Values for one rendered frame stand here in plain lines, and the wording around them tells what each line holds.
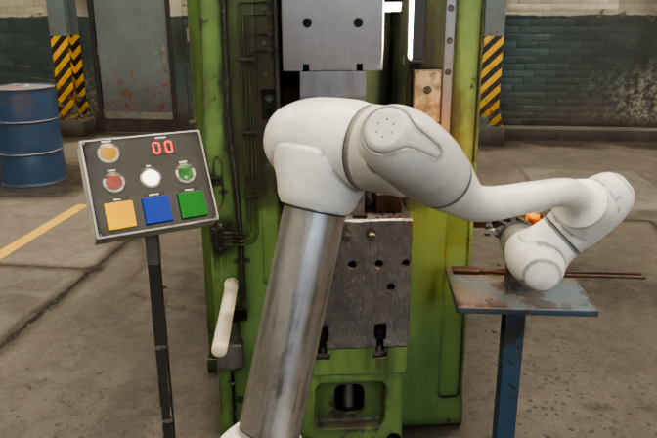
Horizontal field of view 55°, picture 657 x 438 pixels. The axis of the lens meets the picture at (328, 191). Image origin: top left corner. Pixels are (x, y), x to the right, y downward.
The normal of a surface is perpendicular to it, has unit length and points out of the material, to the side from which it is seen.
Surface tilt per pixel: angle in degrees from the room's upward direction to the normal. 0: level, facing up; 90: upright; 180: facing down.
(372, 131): 56
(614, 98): 89
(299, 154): 77
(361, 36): 90
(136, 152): 60
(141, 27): 90
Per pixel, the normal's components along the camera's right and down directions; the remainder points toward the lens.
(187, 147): 0.41, -0.27
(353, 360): 0.07, 0.28
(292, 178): -0.59, -0.01
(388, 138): -0.43, -0.38
